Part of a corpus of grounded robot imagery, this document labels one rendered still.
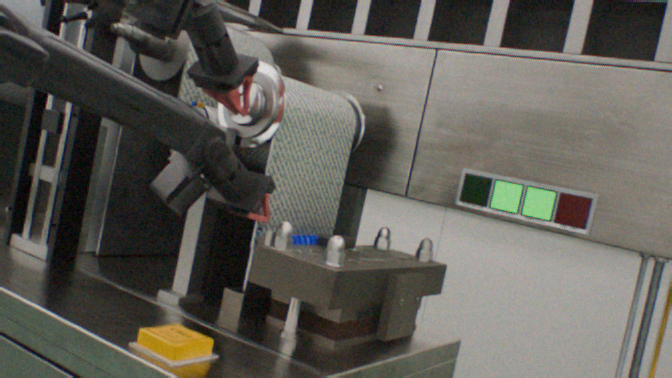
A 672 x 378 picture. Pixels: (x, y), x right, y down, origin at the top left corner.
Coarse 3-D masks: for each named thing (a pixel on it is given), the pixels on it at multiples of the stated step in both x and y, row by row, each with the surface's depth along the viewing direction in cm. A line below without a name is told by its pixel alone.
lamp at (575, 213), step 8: (560, 200) 118; (568, 200) 118; (576, 200) 117; (584, 200) 116; (560, 208) 118; (568, 208) 117; (576, 208) 117; (584, 208) 116; (560, 216) 118; (568, 216) 117; (576, 216) 117; (584, 216) 116; (568, 224) 117; (576, 224) 117; (584, 224) 116
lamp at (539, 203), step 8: (528, 192) 121; (536, 192) 121; (544, 192) 120; (552, 192) 119; (528, 200) 121; (536, 200) 121; (544, 200) 120; (552, 200) 119; (528, 208) 121; (536, 208) 120; (544, 208) 120; (552, 208) 119; (536, 216) 120; (544, 216) 120
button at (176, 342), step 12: (144, 336) 88; (156, 336) 87; (168, 336) 87; (180, 336) 88; (192, 336) 89; (204, 336) 91; (156, 348) 86; (168, 348) 85; (180, 348) 85; (192, 348) 87; (204, 348) 89; (180, 360) 86
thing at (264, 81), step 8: (256, 72) 115; (256, 80) 115; (264, 80) 114; (264, 88) 113; (272, 88) 113; (272, 96) 112; (272, 104) 112; (224, 112) 118; (264, 112) 113; (272, 112) 112; (232, 120) 117; (264, 120) 113; (272, 120) 113; (240, 128) 116; (248, 128) 115; (256, 128) 114; (264, 128) 113; (240, 136) 116; (248, 136) 115
